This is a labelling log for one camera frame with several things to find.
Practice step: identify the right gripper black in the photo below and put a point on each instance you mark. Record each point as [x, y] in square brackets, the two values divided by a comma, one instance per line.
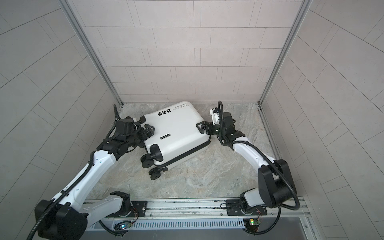
[206, 125]

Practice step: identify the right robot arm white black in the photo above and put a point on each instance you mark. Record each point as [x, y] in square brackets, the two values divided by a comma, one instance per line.
[276, 187]

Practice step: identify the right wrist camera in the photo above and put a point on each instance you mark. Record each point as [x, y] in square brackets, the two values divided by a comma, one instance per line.
[215, 114]

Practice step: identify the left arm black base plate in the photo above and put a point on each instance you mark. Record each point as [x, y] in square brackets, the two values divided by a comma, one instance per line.
[138, 209]

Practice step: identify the left green circuit board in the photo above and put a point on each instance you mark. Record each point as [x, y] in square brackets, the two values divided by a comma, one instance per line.
[123, 226]

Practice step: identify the aluminium mounting rail frame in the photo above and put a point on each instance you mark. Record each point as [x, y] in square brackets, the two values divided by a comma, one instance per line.
[207, 214]

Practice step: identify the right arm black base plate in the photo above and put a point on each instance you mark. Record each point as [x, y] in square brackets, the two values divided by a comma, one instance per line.
[234, 208]

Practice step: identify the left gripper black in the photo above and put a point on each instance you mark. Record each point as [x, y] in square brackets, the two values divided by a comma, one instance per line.
[142, 130]

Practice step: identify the right green circuit board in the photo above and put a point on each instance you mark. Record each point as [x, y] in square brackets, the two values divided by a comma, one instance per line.
[252, 225]

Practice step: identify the right aluminium corner profile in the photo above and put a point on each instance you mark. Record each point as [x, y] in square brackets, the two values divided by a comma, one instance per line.
[286, 47]

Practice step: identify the left aluminium corner profile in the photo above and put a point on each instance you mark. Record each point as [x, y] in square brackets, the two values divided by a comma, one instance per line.
[68, 12]

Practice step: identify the aluminium corner profile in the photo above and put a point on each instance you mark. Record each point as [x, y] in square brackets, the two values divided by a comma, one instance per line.
[68, 12]
[286, 47]

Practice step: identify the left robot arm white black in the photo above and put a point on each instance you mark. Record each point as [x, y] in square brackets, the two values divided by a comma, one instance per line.
[63, 217]

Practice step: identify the black and white suitcase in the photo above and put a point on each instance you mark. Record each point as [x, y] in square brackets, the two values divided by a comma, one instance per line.
[176, 138]

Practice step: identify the green circuit board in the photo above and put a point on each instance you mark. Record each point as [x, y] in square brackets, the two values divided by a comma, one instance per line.
[123, 226]
[252, 225]

